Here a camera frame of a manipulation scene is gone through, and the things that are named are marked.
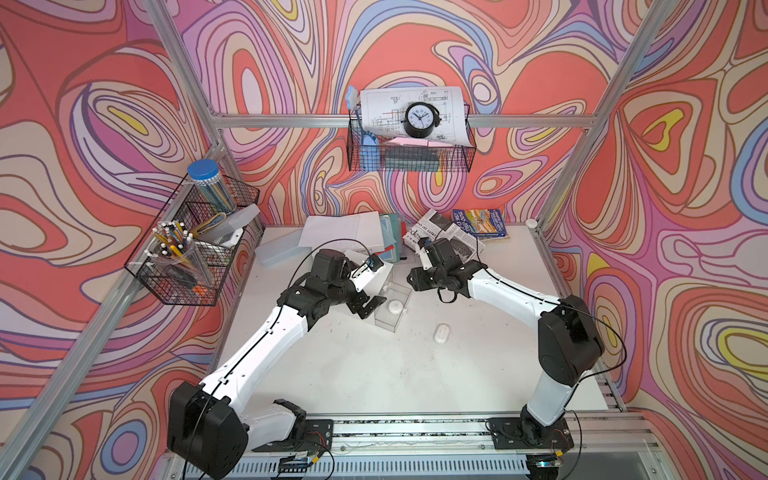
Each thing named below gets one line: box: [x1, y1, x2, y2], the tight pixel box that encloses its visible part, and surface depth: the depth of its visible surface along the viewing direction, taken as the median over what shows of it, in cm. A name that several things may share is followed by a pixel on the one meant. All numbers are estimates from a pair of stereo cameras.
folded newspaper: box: [402, 208, 486, 261], surface depth 110 cm
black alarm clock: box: [400, 101, 442, 139], surface depth 81 cm
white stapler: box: [194, 203, 261, 247], surface depth 74 cm
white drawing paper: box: [360, 86, 471, 147], surface depth 86 cm
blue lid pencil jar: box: [187, 159, 237, 215], surface depth 74 cm
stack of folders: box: [377, 213, 407, 263], surface depth 111 cm
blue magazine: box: [452, 209, 509, 240], surface depth 117 cm
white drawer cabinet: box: [344, 249, 394, 296], surface depth 69 cm
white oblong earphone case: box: [433, 323, 450, 345], surface depth 91 cm
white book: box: [298, 211, 385, 252], surface depth 113 cm
